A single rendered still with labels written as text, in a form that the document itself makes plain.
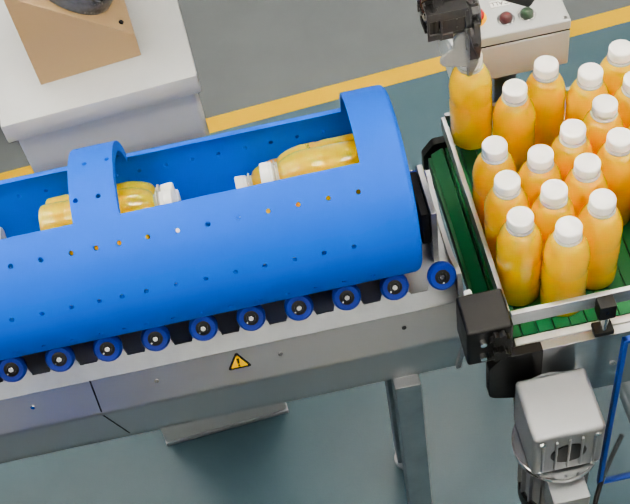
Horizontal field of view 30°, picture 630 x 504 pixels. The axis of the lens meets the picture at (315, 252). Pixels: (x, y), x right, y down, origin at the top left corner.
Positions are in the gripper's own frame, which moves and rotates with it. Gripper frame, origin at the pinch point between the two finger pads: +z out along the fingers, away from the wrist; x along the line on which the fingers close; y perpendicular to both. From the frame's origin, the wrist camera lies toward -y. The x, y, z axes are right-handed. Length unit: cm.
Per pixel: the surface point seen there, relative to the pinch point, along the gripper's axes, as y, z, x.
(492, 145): 0.2, 5.0, 14.0
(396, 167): 16.5, -6.9, 24.1
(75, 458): 95, 115, -9
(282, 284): 35.4, 5.7, 30.6
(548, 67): -12.5, 5.0, 0.8
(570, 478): -2, 41, 54
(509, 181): -0.4, 5.0, 21.4
